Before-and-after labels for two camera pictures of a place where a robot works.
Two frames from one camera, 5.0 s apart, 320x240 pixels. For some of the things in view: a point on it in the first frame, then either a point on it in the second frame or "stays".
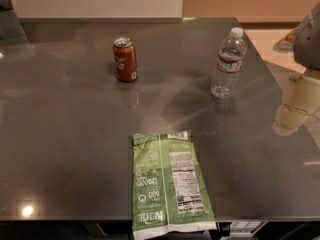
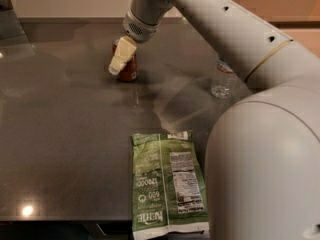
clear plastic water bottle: (231, 52) stays
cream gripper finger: (302, 98) to (125, 49)
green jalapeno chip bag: (168, 188) stays
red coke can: (125, 53) stays
